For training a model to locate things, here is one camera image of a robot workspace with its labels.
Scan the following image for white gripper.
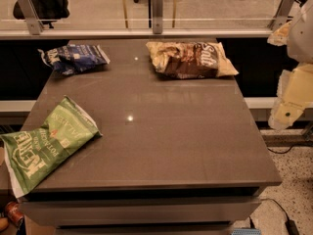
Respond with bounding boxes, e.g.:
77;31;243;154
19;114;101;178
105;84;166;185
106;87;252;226
267;0;313;130

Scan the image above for red soda can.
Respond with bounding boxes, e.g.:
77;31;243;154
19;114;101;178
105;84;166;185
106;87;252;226
5;201;23;227

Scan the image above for black bag behind glass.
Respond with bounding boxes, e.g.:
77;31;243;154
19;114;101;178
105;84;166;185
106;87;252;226
12;0;70;29

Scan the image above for black power cable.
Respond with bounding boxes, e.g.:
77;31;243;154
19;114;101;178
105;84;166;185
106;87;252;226
259;198;301;235

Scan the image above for brown salt chip bag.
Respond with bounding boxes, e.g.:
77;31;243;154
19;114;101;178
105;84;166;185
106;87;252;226
146;41;238;79

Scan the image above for grey drawer cabinet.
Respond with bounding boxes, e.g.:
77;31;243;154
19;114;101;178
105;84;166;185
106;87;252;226
19;186;262;235

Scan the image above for metal glass railing post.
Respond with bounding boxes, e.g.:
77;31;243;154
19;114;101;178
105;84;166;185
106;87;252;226
152;0;163;34

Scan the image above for green jalapeno chip bag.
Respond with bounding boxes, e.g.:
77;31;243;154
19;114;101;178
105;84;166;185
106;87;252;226
1;96;101;198

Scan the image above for blue chip bag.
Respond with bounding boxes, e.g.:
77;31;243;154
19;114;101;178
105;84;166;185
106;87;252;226
38;44;111;75

